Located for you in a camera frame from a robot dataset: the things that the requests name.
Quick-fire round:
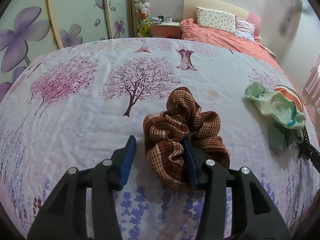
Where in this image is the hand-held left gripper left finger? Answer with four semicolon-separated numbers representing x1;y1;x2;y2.
27;135;137;240

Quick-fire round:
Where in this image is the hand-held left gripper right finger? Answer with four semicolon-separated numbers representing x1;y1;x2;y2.
181;139;292;240

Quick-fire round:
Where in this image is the brown striped scrunchie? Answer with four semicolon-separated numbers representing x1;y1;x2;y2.
143;87;230;192

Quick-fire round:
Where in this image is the floral printed tablecloth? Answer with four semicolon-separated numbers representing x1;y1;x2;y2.
0;37;320;240

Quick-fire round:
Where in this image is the pale green cloth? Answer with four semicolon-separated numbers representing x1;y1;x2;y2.
244;81;306;154

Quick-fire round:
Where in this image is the pink nightstand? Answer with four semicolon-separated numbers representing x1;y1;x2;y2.
151;21;182;40

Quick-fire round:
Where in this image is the pink curtain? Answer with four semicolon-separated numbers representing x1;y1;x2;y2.
303;54;320;105

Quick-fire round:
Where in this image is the striped pink pillow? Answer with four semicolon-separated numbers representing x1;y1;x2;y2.
235;17;257;42

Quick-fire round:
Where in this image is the floral white pillow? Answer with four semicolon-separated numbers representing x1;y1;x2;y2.
196;7;237;35

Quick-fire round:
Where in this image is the clear tube of plush toys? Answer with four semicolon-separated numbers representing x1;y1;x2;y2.
132;0;152;38

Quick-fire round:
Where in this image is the beige and pink headboard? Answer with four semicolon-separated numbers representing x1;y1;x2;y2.
183;0;262;37

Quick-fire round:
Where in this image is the wardrobe with purple flower doors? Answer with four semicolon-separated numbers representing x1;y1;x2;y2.
0;0;134;90

